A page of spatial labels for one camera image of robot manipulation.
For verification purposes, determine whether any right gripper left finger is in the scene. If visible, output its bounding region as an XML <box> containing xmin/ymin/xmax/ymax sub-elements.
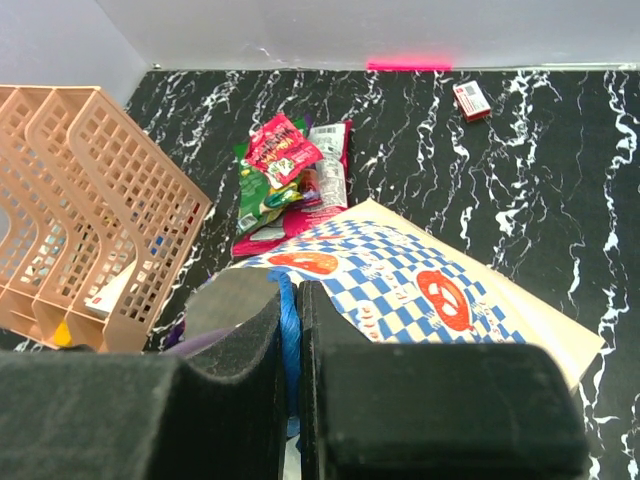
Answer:
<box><xmin>1</xmin><ymin>297</ymin><xmax>286</xmax><ymax>479</ymax></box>

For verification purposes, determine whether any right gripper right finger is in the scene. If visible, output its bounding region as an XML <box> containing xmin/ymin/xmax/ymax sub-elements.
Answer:
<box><xmin>297</xmin><ymin>281</ymin><xmax>589</xmax><ymax>479</ymax></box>

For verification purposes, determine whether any blue checkered paper bag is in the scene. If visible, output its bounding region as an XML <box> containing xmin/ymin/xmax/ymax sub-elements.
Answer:
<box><xmin>241</xmin><ymin>201</ymin><xmax>602</xmax><ymax>398</ymax></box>

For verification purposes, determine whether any green snack packet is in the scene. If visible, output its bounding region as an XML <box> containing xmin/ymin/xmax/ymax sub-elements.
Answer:
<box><xmin>233</xmin><ymin>142</ymin><xmax>304</xmax><ymax>238</ymax></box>

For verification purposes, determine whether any purple candy bag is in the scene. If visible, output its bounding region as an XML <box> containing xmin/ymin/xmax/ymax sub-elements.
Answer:
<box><xmin>294</xmin><ymin>114</ymin><xmax>321</xmax><ymax>209</ymax></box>

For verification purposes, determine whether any red snack packet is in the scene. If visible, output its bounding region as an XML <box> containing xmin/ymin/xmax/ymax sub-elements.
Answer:
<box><xmin>245</xmin><ymin>113</ymin><xmax>323</xmax><ymax>189</ymax></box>

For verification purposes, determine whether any pink chips bag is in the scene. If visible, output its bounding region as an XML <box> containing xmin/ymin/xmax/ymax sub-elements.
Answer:
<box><xmin>232</xmin><ymin>119</ymin><xmax>352</xmax><ymax>258</ymax></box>

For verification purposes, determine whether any red white box in organizer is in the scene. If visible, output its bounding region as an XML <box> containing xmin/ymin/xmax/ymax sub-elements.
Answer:
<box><xmin>84</xmin><ymin>263</ymin><xmax>135</xmax><ymax>319</ymax></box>

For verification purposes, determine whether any yellow sponge block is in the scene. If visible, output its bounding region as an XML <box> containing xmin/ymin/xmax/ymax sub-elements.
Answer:
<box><xmin>53</xmin><ymin>321</ymin><xmax>73</xmax><ymax>347</ymax></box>

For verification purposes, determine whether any orange plastic desk organizer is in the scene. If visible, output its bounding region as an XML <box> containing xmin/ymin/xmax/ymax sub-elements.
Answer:
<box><xmin>1</xmin><ymin>85</ymin><xmax>211</xmax><ymax>352</ymax></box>

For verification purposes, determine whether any red white small box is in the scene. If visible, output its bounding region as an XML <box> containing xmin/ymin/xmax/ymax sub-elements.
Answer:
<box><xmin>453</xmin><ymin>80</ymin><xmax>491</xmax><ymax>122</ymax></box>

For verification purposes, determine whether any pink tape strip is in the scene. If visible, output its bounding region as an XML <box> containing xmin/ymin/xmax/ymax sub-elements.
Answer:
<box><xmin>366</xmin><ymin>58</ymin><xmax>453</xmax><ymax>72</ymax></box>

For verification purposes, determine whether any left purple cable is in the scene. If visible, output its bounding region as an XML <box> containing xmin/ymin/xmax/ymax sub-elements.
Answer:
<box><xmin>164</xmin><ymin>327</ymin><xmax>236</xmax><ymax>357</ymax></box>

